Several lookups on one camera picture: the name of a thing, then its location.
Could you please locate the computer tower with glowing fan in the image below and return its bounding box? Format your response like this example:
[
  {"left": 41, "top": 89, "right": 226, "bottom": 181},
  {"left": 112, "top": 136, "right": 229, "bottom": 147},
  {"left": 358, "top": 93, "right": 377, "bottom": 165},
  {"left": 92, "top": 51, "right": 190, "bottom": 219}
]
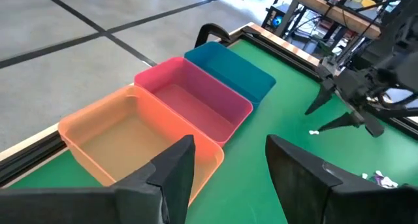
[{"left": 261, "top": 5, "right": 290, "bottom": 34}]

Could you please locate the orange plastic bin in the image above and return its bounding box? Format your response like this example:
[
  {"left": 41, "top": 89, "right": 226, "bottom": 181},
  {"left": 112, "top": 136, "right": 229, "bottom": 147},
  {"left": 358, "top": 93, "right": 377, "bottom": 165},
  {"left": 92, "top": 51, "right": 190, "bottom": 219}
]
[{"left": 57, "top": 85, "right": 225, "bottom": 205}]

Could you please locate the black table clamp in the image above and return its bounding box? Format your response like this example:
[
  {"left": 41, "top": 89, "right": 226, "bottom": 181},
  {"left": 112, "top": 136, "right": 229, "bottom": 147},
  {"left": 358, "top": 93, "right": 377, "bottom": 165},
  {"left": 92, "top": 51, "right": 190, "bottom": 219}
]
[{"left": 195, "top": 23, "right": 233, "bottom": 48}]

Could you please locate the wooden workbench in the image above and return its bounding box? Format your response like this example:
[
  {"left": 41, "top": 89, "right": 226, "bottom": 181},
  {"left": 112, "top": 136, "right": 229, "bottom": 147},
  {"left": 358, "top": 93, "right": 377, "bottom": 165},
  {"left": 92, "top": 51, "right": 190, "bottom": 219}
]
[{"left": 287, "top": 0, "right": 383, "bottom": 40}]

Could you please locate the blue plastic bin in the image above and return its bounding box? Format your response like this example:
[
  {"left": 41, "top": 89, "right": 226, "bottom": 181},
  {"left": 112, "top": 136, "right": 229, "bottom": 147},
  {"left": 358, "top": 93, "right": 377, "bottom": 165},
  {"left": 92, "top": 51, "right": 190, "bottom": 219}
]
[{"left": 184, "top": 41, "right": 277, "bottom": 109}]

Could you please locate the pink plastic bin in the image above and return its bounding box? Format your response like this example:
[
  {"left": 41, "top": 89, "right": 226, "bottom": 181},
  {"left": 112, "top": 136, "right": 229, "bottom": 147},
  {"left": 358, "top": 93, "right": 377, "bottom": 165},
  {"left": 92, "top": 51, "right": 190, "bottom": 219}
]
[{"left": 134, "top": 56, "right": 254, "bottom": 148}]

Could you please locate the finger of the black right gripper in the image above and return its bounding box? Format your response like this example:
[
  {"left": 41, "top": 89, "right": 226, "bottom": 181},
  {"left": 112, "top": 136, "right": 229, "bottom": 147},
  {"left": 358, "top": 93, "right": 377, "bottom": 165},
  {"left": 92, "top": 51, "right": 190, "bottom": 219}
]
[
  {"left": 305, "top": 82, "right": 336, "bottom": 116},
  {"left": 318, "top": 111, "right": 364, "bottom": 133}
]

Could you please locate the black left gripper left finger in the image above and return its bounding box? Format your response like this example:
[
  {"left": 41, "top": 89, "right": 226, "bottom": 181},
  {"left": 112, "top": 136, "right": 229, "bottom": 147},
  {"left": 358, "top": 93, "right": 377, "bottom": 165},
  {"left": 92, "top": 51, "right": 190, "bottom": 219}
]
[{"left": 0, "top": 135, "right": 196, "bottom": 224}]

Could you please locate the silver mounting plate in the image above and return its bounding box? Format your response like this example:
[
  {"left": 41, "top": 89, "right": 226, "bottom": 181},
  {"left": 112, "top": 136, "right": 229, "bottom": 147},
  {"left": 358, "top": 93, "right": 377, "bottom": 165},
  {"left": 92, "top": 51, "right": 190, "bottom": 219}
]
[{"left": 319, "top": 59, "right": 339, "bottom": 76}]

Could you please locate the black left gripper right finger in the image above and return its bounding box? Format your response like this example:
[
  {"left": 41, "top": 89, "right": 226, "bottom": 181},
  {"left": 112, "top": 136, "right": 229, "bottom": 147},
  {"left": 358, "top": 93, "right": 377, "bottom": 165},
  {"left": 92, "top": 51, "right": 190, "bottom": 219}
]
[{"left": 265, "top": 134, "right": 418, "bottom": 224}]

